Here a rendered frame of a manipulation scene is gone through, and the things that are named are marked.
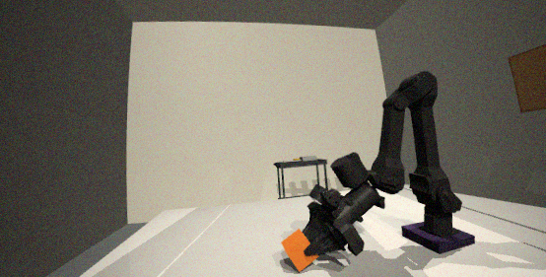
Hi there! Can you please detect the orange block with dark blue square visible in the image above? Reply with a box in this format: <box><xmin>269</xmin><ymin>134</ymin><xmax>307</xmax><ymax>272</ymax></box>
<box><xmin>282</xmin><ymin>230</ymin><xmax>319</xmax><ymax>272</ymax></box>

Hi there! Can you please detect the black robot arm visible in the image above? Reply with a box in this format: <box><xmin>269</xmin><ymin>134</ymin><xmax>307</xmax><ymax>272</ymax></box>
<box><xmin>308</xmin><ymin>71</ymin><xmax>462</xmax><ymax>238</ymax></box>

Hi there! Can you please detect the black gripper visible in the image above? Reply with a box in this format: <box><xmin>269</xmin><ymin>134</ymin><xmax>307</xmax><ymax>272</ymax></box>
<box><xmin>302</xmin><ymin>194</ymin><xmax>365</xmax><ymax>256</ymax></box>

